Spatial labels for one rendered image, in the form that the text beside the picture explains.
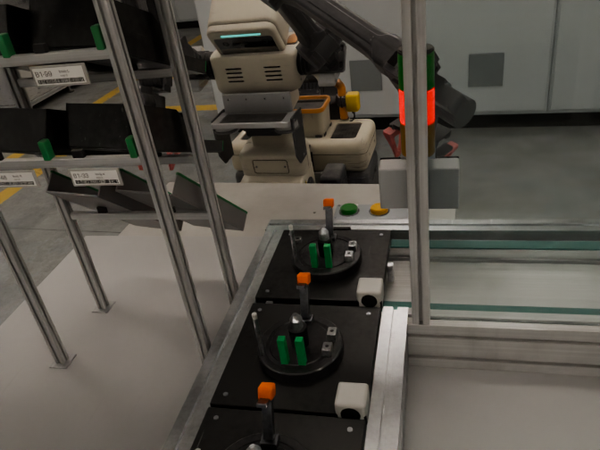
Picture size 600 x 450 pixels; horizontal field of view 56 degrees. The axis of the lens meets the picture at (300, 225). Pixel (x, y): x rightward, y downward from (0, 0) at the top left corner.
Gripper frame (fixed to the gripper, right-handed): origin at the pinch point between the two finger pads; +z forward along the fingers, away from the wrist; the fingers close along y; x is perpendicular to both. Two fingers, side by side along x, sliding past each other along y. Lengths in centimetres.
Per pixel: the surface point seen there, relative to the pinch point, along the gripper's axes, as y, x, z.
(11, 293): -193, -61, 153
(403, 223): 2.0, -5.0, 13.0
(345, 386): 24, -49, 1
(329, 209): -5.5, -21.1, 2.7
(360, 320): 15.3, -35.6, 6.1
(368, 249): 2.8, -18.2, 10.6
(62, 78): -24, -57, -35
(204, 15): -279, 145, 98
